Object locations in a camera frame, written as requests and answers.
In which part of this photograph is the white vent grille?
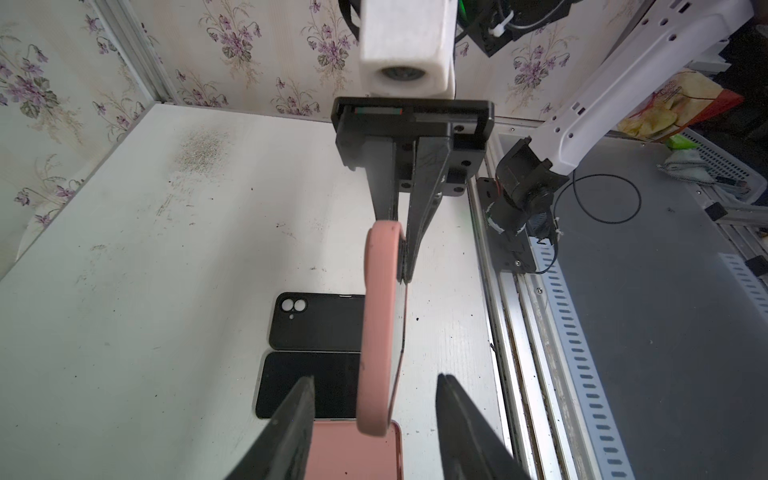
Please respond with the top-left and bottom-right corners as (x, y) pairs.
(532, 242), (635, 479)

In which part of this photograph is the black phone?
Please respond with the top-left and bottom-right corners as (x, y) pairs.
(254, 350), (364, 420)

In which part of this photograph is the snack bag outside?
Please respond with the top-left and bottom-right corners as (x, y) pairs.
(616, 69), (744, 142)

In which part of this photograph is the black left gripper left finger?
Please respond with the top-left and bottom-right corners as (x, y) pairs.
(226, 377), (315, 480)

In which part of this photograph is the pink phone case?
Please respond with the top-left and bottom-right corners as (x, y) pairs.
(304, 420), (404, 479)

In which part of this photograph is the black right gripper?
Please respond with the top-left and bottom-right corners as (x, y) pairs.
(331, 97), (495, 283)

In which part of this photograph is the aluminium frame post back right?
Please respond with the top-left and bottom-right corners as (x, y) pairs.
(90, 0), (180, 104)

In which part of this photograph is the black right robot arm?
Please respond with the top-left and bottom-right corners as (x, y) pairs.
(331, 1), (754, 284)

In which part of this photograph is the aluminium rail front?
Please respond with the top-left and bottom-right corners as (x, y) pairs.
(468, 119), (601, 479)

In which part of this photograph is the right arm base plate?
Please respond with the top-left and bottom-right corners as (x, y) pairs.
(476, 177), (559, 274)

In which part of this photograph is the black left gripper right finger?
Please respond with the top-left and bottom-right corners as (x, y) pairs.
(435, 374), (530, 480)

